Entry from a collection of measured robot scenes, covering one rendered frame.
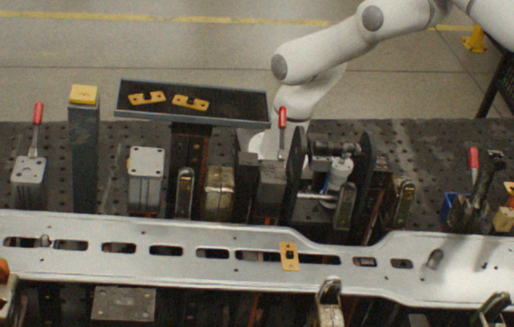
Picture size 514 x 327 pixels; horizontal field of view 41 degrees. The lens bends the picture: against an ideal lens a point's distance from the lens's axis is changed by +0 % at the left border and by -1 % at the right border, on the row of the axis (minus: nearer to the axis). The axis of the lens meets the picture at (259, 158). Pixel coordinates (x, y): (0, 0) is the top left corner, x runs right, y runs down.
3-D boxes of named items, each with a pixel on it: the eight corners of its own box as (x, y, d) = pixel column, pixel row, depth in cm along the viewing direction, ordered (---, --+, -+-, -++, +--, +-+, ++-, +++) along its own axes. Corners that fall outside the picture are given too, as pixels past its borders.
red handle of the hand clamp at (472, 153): (469, 208, 166) (466, 145, 171) (465, 210, 168) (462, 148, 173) (486, 209, 167) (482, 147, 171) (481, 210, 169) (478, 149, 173)
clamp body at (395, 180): (352, 297, 187) (389, 199, 164) (345, 265, 196) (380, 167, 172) (385, 299, 189) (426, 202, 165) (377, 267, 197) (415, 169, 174)
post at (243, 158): (218, 275, 186) (238, 163, 160) (218, 260, 190) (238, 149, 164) (237, 275, 187) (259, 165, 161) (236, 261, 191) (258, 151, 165)
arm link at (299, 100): (264, 100, 203) (284, 33, 187) (312, 87, 213) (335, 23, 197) (288, 126, 197) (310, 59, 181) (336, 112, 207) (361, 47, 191)
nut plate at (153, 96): (132, 105, 161) (132, 101, 160) (127, 96, 164) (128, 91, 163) (166, 100, 165) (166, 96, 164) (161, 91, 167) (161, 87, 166)
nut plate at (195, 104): (171, 104, 164) (171, 100, 163) (175, 95, 167) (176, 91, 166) (206, 112, 164) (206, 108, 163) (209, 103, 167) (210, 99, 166)
